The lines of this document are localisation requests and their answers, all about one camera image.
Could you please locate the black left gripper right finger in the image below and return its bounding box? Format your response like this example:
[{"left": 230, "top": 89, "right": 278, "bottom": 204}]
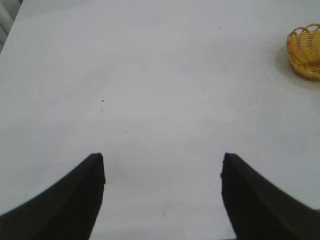
[{"left": 219, "top": 152, "right": 320, "bottom": 240}]

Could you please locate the yellow woven wicker basket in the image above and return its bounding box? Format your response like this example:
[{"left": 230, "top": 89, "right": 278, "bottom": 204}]
[{"left": 286, "top": 23, "right": 320, "bottom": 81}]

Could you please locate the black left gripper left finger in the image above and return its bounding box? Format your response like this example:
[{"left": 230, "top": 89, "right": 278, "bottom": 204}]
[{"left": 0, "top": 152, "right": 106, "bottom": 240}]

